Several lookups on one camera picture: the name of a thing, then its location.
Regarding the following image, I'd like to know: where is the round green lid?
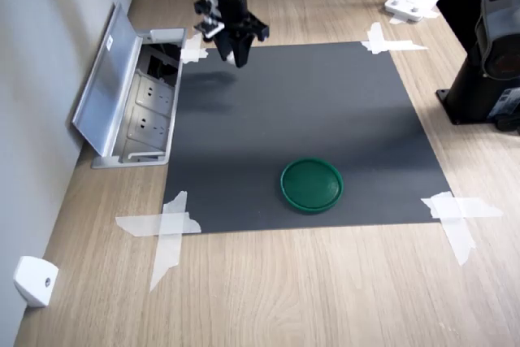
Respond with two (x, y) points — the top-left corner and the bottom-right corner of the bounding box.
(279, 157), (345, 215)

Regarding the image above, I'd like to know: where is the white tape strip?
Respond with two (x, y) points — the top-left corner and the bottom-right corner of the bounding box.
(366, 21), (385, 55)
(184, 32), (203, 52)
(360, 39), (429, 55)
(437, 196), (477, 267)
(115, 212), (202, 239)
(420, 193), (505, 220)
(180, 46), (210, 65)
(149, 190), (189, 293)

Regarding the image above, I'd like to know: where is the dark grey mat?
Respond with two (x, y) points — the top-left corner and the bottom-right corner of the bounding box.
(162, 41), (453, 235)

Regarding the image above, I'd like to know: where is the white wall socket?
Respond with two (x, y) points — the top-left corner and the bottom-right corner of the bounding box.
(134, 73), (174, 106)
(126, 106), (170, 141)

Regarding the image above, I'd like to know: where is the silver cable duct with lid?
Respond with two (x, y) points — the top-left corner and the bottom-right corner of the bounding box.
(71, 1), (189, 170)

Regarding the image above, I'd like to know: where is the small white bracket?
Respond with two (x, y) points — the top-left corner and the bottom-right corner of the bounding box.
(11, 255), (59, 309)

